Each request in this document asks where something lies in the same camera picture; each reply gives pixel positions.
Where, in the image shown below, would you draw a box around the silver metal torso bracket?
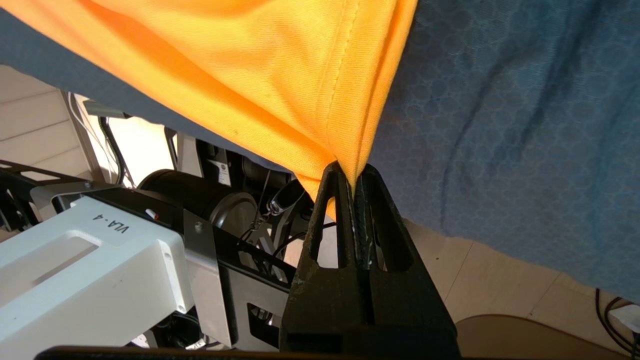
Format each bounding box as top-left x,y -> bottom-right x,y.
182,207 -> 292,352

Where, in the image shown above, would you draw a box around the brown rounded flat panel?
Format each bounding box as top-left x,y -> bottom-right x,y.
455,314 -> 632,360

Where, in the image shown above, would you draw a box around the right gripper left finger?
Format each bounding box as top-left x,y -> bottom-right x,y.
280,161 -> 368,352

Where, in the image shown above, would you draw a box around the grey-blue bed sheet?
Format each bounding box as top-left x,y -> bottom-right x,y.
0,0 -> 640,304

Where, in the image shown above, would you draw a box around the white robot chassis panel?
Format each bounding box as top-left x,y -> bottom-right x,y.
65,92 -> 201,188

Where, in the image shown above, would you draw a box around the black floor cables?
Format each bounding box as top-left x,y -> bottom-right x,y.
594,287 -> 640,353

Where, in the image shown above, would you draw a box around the white labelled robot cover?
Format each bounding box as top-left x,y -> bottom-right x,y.
0,196 -> 195,348

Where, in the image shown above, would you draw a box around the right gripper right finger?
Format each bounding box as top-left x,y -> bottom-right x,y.
352,165 -> 460,353

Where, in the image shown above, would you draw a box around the yellow printed t-shirt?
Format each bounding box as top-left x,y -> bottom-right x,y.
0,0 -> 419,221

